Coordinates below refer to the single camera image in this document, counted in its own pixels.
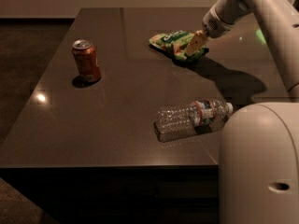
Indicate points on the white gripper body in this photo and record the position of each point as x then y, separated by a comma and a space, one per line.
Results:
212, 26

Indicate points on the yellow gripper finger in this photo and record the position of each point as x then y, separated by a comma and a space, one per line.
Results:
198, 40

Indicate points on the green rice chip bag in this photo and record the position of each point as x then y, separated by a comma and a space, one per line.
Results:
174, 46

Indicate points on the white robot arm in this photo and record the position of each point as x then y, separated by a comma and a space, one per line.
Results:
259, 151

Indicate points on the clear plastic water bottle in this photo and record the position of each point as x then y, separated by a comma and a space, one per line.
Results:
199, 113

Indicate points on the red soda can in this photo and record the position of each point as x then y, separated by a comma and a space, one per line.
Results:
86, 60

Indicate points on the dark cabinet under table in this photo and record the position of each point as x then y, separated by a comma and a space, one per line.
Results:
121, 195

